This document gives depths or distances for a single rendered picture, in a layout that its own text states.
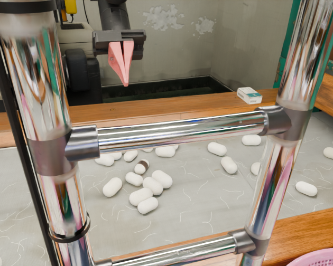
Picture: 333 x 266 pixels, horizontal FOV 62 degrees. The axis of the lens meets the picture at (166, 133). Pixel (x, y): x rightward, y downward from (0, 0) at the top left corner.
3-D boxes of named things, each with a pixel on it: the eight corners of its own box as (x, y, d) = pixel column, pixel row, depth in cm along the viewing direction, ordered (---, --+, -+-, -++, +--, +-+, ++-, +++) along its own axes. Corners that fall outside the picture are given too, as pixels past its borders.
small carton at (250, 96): (236, 95, 73) (237, 87, 72) (248, 94, 73) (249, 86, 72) (248, 104, 68) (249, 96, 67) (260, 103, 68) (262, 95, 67)
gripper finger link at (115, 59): (154, 74, 51) (144, 31, 54) (114, 76, 49) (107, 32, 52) (148, 91, 57) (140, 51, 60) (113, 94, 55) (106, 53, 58)
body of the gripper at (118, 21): (147, 37, 53) (140, 6, 56) (92, 39, 51) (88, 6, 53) (142, 56, 59) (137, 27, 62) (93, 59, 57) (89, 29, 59)
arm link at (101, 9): (122, 5, 62) (96, 5, 61) (126, -20, 56) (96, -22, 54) (127, 31, 60) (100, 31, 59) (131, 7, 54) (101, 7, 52)
